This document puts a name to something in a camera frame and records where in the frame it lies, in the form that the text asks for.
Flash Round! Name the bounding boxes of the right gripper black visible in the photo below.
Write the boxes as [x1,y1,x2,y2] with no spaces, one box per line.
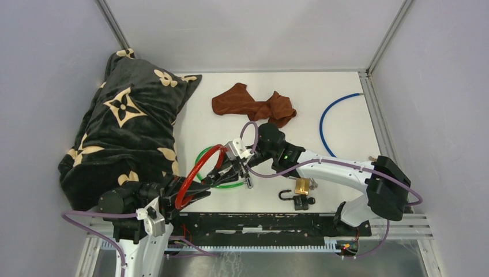
[207,144,275,186]

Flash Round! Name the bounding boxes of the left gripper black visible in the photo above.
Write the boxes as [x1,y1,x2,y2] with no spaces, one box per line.
[123,171,211,216]

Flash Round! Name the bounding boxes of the red cable lock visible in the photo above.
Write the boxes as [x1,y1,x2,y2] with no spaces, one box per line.
[175,144,226,210]

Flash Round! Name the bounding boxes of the green cable lock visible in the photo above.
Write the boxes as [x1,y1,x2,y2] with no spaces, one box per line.
[194,146,248,189]

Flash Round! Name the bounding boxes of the blue cable lock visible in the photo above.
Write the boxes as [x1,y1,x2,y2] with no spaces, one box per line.
[319,92,364,158]

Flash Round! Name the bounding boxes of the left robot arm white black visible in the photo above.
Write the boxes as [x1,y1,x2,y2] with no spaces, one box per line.
[98,175,186,276]

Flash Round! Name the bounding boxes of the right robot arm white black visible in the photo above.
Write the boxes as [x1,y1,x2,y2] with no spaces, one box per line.
[203,123,411,235]

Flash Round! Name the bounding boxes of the open brass padlock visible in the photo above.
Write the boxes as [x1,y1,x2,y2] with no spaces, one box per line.
[294,178,310,196]

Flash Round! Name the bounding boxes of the black padlock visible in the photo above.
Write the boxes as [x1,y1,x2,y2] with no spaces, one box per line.
[278,190,309,211]

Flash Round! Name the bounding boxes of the brown cloth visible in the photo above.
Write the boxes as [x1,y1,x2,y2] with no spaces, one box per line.
[211,83,297,128]

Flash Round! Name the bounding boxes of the silver padlock keys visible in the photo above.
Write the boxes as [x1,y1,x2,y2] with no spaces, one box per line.
[309,178,318,190]

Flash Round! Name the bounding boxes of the black floral blanket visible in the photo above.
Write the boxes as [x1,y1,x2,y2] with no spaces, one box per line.
[58,48,202,211]

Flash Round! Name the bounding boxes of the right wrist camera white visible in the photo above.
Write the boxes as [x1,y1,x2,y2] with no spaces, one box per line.
[224,138,252,160]

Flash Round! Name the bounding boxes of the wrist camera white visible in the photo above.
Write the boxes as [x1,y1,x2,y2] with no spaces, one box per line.
[136,197,165,237]
[224,138,252,160]

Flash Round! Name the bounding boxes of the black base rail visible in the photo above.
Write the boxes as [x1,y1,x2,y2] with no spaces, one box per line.
[171,212,372,246]

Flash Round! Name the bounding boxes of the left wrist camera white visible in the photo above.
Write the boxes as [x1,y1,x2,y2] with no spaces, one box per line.
[136,197,165,237]

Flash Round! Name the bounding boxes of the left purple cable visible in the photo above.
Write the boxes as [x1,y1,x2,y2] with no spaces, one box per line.
[61,210,140,277]

